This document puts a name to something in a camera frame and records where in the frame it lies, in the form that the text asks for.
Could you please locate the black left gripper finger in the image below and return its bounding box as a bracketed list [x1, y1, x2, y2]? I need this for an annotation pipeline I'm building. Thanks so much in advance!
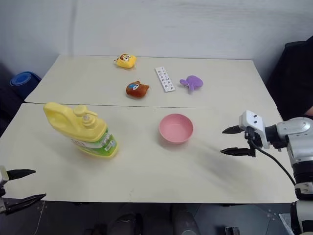
[6, 168, 37, 182]
[4, 193, 47, 215]

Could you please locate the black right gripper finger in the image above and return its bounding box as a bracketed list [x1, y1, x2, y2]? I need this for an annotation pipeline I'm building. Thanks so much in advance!
[220, 147, 252, 157]
[222, 125, 246, 135]

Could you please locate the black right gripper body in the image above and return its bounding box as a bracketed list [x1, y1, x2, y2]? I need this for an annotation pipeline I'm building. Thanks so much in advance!
[244, 125, 258, 158]

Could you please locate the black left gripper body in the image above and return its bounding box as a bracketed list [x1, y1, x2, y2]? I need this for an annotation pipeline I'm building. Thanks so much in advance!
[0, 187, 7, 215]

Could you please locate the yellow detergent bottle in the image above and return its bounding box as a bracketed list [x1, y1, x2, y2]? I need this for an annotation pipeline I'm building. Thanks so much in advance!
[43, 101, 119, 160]

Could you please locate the pink bowl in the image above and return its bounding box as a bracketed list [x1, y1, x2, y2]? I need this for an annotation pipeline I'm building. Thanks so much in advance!
[158, 113, 194, 145]

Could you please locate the purple plush toy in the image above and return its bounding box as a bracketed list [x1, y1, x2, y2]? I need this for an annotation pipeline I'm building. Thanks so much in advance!
[179, 75, 204, 94]

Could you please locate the black chair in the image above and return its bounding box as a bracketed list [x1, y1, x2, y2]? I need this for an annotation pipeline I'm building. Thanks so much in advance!
[266, 35, 313, 121]

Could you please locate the white letter card strip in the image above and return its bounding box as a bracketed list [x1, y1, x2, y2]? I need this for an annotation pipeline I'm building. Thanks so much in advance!
[155, 66, 177, 94]

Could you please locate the dark rounded shape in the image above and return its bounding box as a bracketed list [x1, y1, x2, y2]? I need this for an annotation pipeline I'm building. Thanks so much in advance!
[170, 204, 199, 235]

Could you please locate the blue rolled mat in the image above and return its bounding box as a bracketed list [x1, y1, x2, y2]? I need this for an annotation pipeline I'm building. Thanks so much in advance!
[9, 71, 42, 87]

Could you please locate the brown bear head plush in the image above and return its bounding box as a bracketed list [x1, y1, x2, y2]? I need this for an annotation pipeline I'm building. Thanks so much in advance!
[125, 80, 150, 99]

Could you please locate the yellow square cartoon plush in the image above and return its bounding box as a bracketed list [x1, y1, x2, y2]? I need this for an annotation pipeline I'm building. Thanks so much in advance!
[113, 53, 137, 70]

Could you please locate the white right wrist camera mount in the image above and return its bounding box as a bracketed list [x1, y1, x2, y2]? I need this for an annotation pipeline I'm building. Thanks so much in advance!
[238, 110, 270, 149]

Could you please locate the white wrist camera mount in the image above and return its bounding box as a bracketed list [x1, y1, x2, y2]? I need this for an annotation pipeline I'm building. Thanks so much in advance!
[0, 165, 9, 189]
[238, 110, 270, 149]

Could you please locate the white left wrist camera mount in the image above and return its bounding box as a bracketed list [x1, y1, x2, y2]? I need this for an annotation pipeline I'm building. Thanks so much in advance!
[0, 165, 9, 189]

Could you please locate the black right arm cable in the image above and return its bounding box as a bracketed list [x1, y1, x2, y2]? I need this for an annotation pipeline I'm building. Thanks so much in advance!
[250, 136, 297, 187]

